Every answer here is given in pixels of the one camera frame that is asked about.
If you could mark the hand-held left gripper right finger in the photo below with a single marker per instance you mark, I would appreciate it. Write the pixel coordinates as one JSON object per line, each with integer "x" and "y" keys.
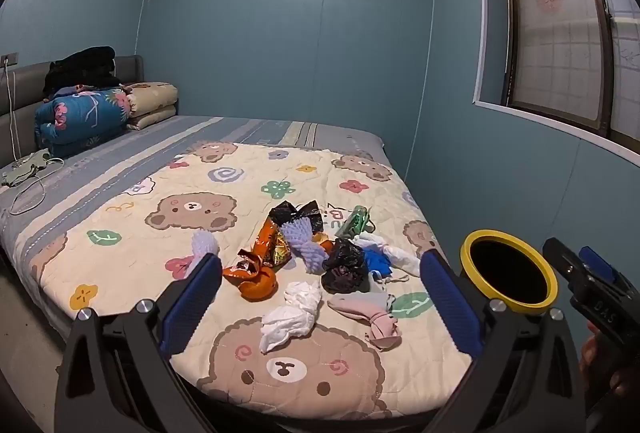
{"x": 450, "y": 308}

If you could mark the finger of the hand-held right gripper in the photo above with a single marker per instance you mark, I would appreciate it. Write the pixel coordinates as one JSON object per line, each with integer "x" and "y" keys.
{"x": 597, "y": 263}
{"x": 562, "y": 260}

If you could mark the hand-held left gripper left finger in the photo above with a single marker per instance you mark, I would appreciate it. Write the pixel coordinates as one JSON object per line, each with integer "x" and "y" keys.
{"x": 192, "y": 298}

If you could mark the black bin with yellow rim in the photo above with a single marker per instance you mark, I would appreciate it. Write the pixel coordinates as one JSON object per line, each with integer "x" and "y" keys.
{"x": 505, "y": 270}

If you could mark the orange garment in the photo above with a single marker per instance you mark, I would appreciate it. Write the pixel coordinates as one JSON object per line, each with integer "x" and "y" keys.
{"x": 260, "y": 285}

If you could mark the orange snack wrapper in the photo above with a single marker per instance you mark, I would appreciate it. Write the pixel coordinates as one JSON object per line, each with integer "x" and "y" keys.
{"x": 267, "y": 248}

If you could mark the white knotted tissue bundle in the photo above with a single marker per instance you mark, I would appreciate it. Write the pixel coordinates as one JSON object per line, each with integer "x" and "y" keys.
{"x": 292, "y": 318}

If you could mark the black plastic bag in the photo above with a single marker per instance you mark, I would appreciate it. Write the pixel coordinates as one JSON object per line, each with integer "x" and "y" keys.
{"x": 345, "y": 265}
{"x": 292, "y": 215}

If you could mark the large purple foam net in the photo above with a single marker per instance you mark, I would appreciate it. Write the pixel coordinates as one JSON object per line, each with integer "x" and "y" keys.
{"x": 302, "y": 243}

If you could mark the small orange peel piece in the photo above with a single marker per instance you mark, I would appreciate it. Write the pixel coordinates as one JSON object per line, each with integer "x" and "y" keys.
{"x": 327, "y": 246}

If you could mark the person's right hand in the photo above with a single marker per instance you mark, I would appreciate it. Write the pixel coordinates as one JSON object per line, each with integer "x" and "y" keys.
{"x": 590, "y": 355}

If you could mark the white plastic bag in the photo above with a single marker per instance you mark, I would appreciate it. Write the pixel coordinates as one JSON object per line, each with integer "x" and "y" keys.
{"x": 400, "y": 255}

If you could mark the pink sock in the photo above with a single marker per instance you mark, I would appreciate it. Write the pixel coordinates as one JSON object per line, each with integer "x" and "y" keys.
{"x": 370, "y": 320}

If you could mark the bear print blanket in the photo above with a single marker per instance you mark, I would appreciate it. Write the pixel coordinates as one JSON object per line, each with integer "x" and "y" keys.
{"x": 200, "y": 173}

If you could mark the green snack packet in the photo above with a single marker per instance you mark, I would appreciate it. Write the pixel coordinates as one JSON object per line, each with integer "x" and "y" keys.
{"x": 355, "y": 223}

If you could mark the bed with grey striped sheet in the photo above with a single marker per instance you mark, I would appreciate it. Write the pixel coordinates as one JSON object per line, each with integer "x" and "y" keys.
{"x": 150, "y": 140}

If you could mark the beige pillow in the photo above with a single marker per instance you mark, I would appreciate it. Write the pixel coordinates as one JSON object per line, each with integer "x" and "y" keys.
{"x": 152, "y": 103}

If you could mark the blue floral pillow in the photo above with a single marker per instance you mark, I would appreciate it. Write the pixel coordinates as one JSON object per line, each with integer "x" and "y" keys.
{"x": 80, "y": 118}

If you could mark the window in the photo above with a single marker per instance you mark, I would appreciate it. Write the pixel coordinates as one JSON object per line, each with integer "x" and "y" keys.
{"x": 555, "y": 38}

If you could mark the black clothes pile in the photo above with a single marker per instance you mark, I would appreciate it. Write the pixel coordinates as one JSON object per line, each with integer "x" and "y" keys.
{"x": 85, "y": 63}

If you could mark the grey headboard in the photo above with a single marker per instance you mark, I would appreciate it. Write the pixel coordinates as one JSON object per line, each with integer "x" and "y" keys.
{"x": 25, "y": 83}

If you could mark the wall socket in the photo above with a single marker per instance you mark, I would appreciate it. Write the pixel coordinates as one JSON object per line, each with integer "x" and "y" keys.
{"x": 10, "y": 58}

